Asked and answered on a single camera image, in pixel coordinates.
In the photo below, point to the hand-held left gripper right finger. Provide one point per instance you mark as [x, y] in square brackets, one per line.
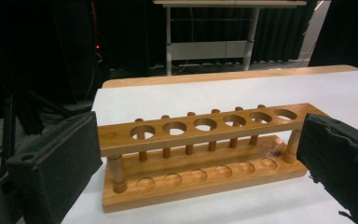
[338, 161]

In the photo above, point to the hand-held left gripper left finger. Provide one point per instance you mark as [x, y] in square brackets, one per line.
[59, 168]

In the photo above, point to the wooden test tube rack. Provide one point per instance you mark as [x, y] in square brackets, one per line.
[155, 146]

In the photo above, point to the white table mat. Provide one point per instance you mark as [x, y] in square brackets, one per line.
[230, 90]

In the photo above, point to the black curtain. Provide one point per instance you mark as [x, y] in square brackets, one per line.
[276, 31]

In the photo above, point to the white metal desk frame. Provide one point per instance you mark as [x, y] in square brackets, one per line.
[208, 49]

